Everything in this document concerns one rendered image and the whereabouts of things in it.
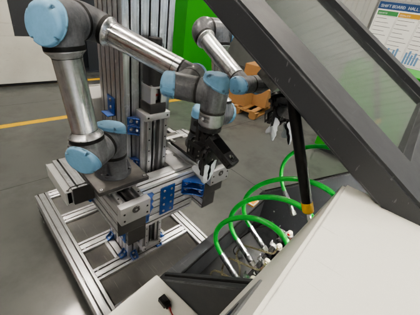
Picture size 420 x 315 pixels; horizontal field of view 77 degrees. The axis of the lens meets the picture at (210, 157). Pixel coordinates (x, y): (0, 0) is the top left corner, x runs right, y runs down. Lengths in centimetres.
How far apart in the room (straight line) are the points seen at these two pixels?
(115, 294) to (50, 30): 141
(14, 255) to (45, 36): 181
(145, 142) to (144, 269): 90
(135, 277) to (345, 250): 164
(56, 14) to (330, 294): 83
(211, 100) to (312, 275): 56
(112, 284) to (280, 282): 164
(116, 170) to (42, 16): 58
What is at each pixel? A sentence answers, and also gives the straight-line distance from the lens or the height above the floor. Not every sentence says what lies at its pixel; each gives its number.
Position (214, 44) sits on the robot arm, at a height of 157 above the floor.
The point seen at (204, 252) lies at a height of 95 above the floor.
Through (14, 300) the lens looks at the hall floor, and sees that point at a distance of 219.
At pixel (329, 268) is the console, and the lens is 28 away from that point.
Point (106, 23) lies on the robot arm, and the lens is 97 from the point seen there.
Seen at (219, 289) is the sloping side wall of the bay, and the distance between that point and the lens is 71.
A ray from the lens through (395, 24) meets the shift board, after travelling 730.
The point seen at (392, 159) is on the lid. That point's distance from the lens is 40.
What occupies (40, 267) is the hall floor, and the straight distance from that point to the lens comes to 229.
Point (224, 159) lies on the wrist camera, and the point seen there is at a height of 135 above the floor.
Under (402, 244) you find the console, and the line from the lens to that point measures 35.
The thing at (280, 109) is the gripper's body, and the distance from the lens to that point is 109.
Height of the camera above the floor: 174
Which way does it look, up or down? 31 degrees down
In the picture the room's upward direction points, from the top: 9 degrees clockwise
